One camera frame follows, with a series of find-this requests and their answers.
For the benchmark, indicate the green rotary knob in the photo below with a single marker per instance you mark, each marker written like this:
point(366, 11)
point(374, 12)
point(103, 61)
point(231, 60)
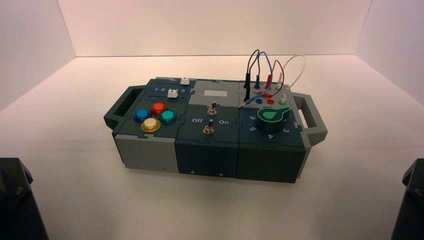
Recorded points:
point(271, 121)

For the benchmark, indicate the black left robot arm base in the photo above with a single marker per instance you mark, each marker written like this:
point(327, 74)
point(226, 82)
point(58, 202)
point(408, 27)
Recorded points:
point(16, 205)

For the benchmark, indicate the black right robot arm base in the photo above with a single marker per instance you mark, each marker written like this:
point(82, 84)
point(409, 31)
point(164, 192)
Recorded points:
point(412, 205)

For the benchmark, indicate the small grey display panel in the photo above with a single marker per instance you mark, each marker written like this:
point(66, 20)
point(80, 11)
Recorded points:
point(215, 93)

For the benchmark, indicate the grey and teal task box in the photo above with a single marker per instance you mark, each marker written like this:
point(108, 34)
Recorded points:
point(205, 155)

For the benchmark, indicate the teal round push button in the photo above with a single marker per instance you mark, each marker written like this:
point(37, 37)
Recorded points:
point(168, 116)

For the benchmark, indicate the white slider cap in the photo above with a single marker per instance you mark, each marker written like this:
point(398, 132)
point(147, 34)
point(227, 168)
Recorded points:
point(184, 81)
point(171, 94)

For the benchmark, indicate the red round push button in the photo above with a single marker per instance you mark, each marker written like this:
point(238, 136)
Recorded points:
point(159, 108)

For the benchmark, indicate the yellow round push button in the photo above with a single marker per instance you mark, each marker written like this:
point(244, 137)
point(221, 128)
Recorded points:
point(151, 125)

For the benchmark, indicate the blue round push button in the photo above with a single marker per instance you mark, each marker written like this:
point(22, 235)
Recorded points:
point(142, 115)

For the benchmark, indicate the metal toggle switch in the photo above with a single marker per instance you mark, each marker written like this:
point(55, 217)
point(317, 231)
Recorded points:
point(208, 128)
point(212, 109)

